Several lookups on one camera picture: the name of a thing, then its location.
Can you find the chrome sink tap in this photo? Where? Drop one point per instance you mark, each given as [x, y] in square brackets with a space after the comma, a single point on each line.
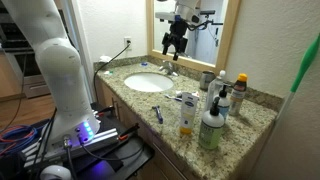
[168, 67]

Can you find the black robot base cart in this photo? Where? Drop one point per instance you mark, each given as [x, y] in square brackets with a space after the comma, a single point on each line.
[115, 160]

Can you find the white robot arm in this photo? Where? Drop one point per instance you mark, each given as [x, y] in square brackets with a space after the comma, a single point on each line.
[60, 64]

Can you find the blue white toothbrush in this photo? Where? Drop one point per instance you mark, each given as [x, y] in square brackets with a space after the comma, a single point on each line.
[172, 97]

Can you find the white oval sink basin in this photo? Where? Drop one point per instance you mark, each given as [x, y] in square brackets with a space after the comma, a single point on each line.
[148, 82]

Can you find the white toothpaste tube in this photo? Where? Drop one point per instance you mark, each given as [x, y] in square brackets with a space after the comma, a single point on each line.
[179, 94]

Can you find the blue razor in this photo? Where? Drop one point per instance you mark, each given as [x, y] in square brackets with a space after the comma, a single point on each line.
[158, 113]

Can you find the white yellow lotion tube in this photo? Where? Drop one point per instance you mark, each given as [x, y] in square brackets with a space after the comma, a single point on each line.
[188, 111]

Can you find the steel tumbler cup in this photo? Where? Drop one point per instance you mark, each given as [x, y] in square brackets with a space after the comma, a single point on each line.
[206, 78]

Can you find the small green white packet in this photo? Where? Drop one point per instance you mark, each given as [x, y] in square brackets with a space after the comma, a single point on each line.
[108, 72]

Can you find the green soap pump bottle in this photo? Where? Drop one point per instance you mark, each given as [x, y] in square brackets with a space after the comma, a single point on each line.
[211, 126]

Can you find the white blue pump bottle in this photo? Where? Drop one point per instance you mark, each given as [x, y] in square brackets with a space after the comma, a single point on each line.
[223, 103]

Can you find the white crumpled tissue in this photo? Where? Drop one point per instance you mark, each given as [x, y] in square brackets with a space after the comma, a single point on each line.
[105, 59]

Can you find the wooden vanity cabinet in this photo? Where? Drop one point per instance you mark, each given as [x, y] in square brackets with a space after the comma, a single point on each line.
[164, 139]

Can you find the orange cap sunscreen spray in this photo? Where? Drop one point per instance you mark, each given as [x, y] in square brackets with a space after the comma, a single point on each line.
[238, 94]

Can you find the white wall power outlet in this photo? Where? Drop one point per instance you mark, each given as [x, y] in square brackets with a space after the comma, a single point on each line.
[127, 42]

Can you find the wooden framed wall mirror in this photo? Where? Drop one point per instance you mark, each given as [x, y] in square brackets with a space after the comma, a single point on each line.
[207, 49]

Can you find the green handled broom stick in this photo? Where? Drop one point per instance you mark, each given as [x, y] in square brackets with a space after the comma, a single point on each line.
[306, 61]

